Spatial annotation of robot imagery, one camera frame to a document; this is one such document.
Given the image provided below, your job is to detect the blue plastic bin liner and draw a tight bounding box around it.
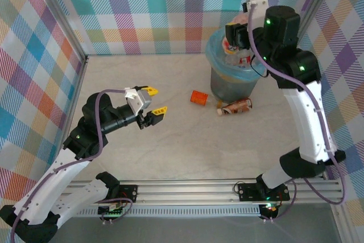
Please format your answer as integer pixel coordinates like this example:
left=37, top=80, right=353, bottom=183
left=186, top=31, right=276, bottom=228
left=205, top=28, right=267, bottom=81

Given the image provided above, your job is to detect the grey waste bin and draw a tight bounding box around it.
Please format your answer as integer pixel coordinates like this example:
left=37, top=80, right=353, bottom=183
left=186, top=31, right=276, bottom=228
left=210, top=66, right=259, bottom=104

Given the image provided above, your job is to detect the brown label drink bottle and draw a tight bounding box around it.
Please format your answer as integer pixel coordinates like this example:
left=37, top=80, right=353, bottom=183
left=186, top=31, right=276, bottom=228
left=216, top=97, right=254, bottom=117

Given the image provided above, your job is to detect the colourful checked cloth panel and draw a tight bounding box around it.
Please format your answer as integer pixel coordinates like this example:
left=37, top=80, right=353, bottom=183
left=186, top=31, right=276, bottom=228
left=287, top=0, right=364, bottom=226
left=36, top=0, right=333, bottom=56
left=0, top=0, right=86, bottom=243

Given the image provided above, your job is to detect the small electronics board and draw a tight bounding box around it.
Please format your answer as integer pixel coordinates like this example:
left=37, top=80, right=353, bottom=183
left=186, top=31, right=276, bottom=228
left=261, top=203, right=279, bottom=214
left=98, top=202, right=126, bottom=217

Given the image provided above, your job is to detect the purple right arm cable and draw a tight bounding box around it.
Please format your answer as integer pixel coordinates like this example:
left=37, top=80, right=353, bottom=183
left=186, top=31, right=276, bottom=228
left=246, top=3, right=348, bottom=224

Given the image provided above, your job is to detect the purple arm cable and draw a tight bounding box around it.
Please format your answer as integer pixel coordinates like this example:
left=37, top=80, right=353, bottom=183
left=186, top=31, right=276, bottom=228
left=11, top=88, right=133, bottom=243
left=246, top=3, right=348, bottom=224

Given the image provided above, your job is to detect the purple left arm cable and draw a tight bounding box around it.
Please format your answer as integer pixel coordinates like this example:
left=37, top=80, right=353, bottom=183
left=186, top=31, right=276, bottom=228
left=11, top=88, right=133, bottom=243

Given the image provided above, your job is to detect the aluminium side rail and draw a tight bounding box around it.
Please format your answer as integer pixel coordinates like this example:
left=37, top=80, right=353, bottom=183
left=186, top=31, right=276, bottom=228
left=56, top=56, right=89, bottom=153

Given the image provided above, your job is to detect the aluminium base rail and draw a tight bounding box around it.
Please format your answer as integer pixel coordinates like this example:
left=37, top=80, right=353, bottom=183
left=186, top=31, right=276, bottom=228
left=65, top=179, right=346, bottom=207

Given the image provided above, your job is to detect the slotted grey cable duct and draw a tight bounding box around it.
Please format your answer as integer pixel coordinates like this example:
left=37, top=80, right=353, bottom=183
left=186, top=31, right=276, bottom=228
left=65, top=207, right=261, bottom=218

